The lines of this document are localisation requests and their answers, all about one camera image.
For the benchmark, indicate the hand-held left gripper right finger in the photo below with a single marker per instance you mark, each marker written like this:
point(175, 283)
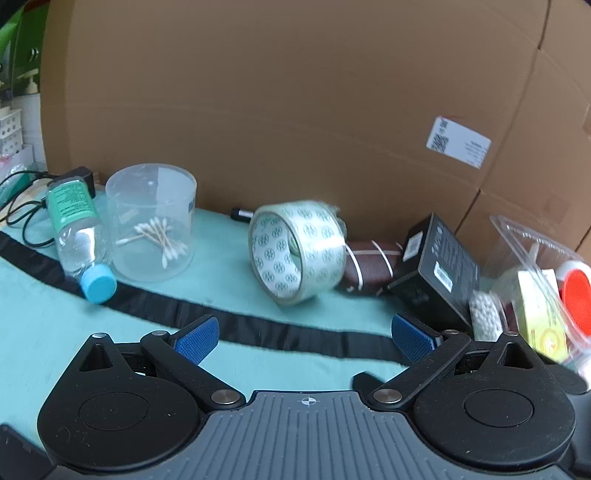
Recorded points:
point(413, 339)

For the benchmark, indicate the white plastic basket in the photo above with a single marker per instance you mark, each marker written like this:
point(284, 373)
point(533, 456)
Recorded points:
point(10, 131)

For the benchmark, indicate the bunch of cotton swabs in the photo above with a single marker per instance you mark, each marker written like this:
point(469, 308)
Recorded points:
point(154, 233)

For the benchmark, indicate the brown bundle with white bands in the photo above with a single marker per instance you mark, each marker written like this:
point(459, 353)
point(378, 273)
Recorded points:
point(369, 265)

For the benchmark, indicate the white shipping label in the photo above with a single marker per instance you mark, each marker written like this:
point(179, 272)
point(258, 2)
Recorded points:
point(459, 141)

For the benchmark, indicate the teal cloth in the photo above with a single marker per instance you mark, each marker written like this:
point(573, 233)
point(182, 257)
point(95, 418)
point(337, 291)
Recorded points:
point(46, 332)

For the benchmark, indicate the clear printed tape roll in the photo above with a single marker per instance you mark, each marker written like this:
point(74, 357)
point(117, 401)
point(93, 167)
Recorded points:
point(318, 249)

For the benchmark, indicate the plastic bottle with blue cap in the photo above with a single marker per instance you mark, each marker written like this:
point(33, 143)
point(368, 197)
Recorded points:
point(74, 207)

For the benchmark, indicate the green panel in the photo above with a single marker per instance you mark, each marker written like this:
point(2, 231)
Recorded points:
point(11, 37)

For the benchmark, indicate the large brown cardboard box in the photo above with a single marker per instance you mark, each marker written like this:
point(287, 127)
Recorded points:
point(277, 92)

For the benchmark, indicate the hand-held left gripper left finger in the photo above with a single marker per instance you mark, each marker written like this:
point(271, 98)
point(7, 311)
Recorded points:
point(198, 339)

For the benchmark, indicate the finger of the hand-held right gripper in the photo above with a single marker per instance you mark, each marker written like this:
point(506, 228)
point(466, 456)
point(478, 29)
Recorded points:
point(367, 382)

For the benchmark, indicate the clear plastic clamshell container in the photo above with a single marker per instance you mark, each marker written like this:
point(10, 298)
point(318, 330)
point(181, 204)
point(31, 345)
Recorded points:
point(517, 244)

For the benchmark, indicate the bag of white beads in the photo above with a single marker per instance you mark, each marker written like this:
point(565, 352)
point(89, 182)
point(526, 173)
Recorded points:
point(485, 314)

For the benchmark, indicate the black marker pen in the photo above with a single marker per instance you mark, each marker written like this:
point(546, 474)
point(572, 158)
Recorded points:
point(241, 214)

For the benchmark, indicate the clear plastic cup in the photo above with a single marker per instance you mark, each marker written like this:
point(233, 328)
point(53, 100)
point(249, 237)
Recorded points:
point(138, 184)

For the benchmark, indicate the black flat device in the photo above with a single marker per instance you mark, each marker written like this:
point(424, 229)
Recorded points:
point(18, 457)

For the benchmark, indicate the black cardboard box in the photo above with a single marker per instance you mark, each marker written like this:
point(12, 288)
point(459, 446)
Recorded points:
point(443, 258)

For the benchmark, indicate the orange round lid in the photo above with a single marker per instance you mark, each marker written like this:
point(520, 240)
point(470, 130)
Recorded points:
point(577, 295)

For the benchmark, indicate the yellow green small box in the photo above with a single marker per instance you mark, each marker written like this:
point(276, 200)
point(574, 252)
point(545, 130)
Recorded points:
point(540, 314)

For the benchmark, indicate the black charger plug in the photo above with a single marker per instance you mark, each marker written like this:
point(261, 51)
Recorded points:
point(81, 175)

